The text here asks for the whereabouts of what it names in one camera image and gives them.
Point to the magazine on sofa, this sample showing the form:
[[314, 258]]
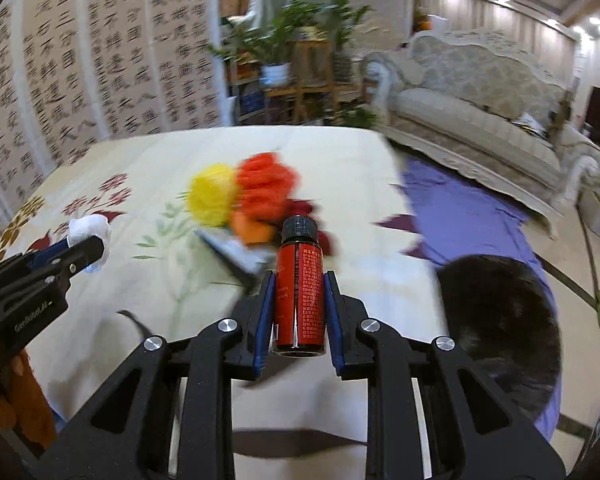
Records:
[[530, 124]]

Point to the floral printed blanket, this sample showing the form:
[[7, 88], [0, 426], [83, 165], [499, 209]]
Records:
[[155, 170]]

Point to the purple sheet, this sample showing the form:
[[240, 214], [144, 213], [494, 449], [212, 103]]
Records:
[[460, 210]]

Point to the orange-red pompom flowers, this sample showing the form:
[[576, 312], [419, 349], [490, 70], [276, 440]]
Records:
[[265, 185]]

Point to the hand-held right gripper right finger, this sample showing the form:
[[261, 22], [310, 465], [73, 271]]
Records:
[[332, 322]]

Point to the white tissue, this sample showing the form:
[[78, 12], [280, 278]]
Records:
[[90, 227]]

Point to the blue crate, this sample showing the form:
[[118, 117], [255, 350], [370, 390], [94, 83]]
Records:
[[251, 100]]

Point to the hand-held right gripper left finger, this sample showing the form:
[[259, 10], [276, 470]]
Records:
[[265, 322]]

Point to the leafy plant in white pot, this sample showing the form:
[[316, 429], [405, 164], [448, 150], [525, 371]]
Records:
[[275, 72]]

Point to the yellow pompom flower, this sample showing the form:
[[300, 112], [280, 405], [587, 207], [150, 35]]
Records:
[[212, 195]]

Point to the ornate cream sofa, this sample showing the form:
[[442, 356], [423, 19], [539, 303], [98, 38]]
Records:
[[475, 125]]

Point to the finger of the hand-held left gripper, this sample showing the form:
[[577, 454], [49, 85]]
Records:
[[80, 257], [50, 252]]

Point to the small orange wrapper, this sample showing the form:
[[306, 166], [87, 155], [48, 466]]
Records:
[[252, 230]]

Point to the dark red wrapper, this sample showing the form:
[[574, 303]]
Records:
[[302, 208]]

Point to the blue and white packet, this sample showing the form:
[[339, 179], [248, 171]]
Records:
[[230, 252]]

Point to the small low green plant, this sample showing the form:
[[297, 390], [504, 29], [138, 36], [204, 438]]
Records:
[[357, 119]]

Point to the calligraphy folding screen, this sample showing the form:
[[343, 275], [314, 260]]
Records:
[[80, 60]]

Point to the red bottle with black cap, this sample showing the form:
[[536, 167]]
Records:
[[300, 290]]

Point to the tall green plant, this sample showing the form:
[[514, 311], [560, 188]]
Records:
[[340, 20]]

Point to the mop with green head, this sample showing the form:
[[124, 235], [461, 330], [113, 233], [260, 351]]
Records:
[[597, 305]]

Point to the wooden plant stand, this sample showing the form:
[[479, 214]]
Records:
[[310, 85]]

